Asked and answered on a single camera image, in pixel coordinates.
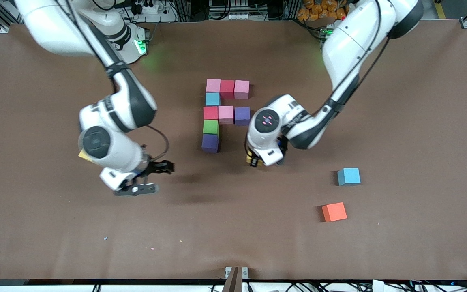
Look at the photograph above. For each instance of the yellow foam block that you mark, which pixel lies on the yellow foam block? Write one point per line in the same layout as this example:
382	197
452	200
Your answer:
258	163
82	155

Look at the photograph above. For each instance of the purple foam block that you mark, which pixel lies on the purple foam block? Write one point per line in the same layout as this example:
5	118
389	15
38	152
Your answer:
210	143
242	115

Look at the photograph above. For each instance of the pink foam block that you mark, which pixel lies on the pink foam block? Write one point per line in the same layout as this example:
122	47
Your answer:
226	114
241	89
213	85

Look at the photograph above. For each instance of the green foam block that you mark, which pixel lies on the green foam block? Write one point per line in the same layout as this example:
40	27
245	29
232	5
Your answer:
211	127

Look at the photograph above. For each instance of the red foam block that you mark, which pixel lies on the red foam block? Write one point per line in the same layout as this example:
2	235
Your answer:
227	89
210	112

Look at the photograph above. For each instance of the cyan foam block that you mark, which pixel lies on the cyan foam block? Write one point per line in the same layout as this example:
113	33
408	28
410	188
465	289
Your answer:
350	176
212	99

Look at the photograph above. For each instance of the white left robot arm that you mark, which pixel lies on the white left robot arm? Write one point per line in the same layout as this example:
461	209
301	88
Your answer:
339	52

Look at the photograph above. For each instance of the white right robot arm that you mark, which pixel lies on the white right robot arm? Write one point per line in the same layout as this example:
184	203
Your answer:
112	121

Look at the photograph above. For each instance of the brown paper table cover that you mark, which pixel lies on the brown paper table cover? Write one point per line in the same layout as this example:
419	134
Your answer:
233	227

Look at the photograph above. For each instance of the orange foam block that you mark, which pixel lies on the orange foam block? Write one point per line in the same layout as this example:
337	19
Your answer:
334	211

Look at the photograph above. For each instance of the grey electronics box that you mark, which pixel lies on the grey electronics box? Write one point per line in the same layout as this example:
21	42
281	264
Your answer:
237	16

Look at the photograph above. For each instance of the orange lumpy bag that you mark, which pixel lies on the orange lumpy bag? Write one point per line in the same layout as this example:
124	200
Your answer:
318	10

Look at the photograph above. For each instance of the white power strip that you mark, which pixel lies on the white power strip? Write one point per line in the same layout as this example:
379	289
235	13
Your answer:
154	9

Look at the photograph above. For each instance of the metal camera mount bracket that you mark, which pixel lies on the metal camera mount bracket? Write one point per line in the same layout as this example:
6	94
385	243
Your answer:
236	280

